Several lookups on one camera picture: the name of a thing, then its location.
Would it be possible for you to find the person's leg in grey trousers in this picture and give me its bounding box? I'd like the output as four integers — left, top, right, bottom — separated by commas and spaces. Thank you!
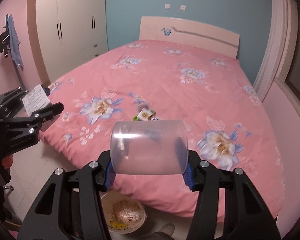
138, 223, 175, 240

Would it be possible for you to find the pink floral bed quilt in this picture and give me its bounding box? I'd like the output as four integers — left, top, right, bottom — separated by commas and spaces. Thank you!
40, 40, 285, 216

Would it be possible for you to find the white blue yogurt cup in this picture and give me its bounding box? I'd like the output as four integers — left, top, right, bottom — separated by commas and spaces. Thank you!
136, 102, 150, 113

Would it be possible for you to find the red white small box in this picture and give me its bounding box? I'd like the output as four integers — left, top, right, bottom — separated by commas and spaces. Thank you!
22, 84, 51, 116

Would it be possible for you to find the clear plastic cup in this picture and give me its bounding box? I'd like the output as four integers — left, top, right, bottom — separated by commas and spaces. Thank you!
110, 120, 189, 176

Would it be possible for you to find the blue hanging cloth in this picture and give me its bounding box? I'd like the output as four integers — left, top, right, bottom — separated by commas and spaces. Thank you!
6, 15, 24, 70

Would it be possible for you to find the cream white wardrobe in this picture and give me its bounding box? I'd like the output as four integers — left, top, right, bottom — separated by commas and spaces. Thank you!
27, 0, 108, 85

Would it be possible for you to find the white milk carton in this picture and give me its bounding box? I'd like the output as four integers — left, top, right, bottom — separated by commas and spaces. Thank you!
137, 108, 160, 121

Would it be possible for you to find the window with dark frame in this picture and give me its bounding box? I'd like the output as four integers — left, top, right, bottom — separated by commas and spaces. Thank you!
275, 4, 300, 120

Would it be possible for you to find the white trash bin with bag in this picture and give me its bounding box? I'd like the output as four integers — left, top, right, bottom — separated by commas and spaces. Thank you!
101, 191, 147, 234

